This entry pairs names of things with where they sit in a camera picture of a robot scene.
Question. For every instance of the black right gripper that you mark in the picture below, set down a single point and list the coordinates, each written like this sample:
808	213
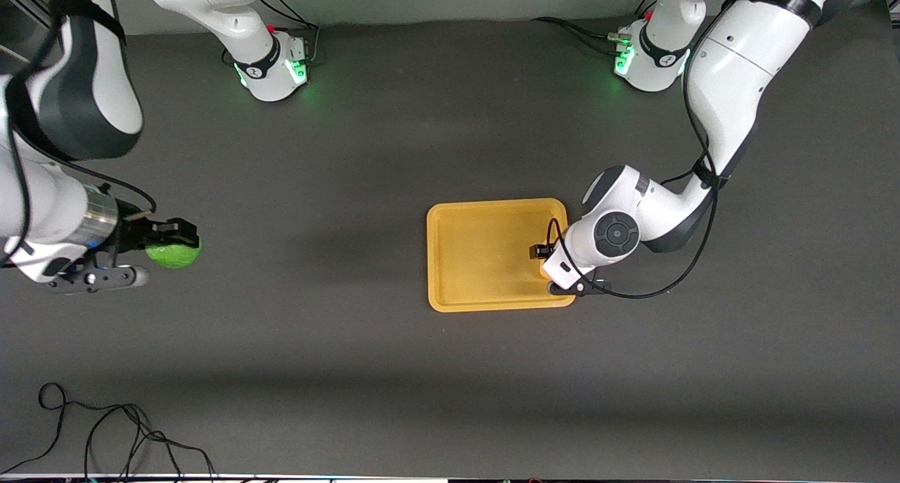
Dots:
131	235

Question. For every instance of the yellow plastic tray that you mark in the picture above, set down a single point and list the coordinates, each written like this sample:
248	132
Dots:
478	258

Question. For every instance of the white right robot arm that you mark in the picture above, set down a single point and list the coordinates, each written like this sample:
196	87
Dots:
91	68

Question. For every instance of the green apple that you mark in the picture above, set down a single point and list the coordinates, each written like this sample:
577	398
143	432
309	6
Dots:
173	255

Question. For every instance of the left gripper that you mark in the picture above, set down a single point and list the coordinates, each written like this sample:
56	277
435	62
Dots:
541	251

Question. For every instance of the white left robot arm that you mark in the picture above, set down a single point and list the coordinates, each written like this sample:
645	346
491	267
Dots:
738	68

